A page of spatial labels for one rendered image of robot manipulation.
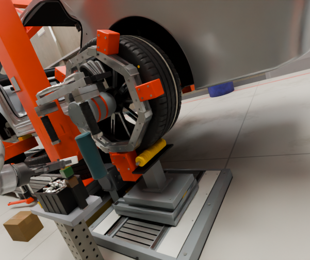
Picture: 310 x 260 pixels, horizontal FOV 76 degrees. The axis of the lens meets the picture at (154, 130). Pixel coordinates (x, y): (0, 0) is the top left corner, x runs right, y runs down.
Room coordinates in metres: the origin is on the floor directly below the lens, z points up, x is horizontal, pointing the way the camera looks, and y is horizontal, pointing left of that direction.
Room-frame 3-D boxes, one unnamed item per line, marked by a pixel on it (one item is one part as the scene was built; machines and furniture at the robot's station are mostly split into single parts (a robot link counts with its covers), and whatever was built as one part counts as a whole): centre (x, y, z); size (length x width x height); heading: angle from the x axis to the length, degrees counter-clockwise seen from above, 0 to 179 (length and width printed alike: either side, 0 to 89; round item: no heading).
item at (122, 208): (1.26, 0.15, 0.13); 0.50 x 0.36 x 0.10; 51
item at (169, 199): (1.22, 0.11, 0.32); 0.40 x 0.30 x 0.28; 51
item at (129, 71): (1.09, 0.21, 0.85); 0.54 x 0.07 x 0.54; 51
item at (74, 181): (0.84, 0.42, 0.59); 0.04 x 0.04 x 0.04; 51
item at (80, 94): (0.82, 0.21, 0.93); 0.09 x 0.05 x 0.05; 141
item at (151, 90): (0.90, -0.04, 0.85); 0.09 x 0.08 x 0.07; 51
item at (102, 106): (1.03, 0.26, 0.85); 0.21 x 0.14 x 0.14; 141
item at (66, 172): (0.84, 0.42, 0.64); 0.04 x 0.04 x 0.04; 51
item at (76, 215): (0.96, 0.58, 0.44); 0.43 x 0.17 x 0.03; 51
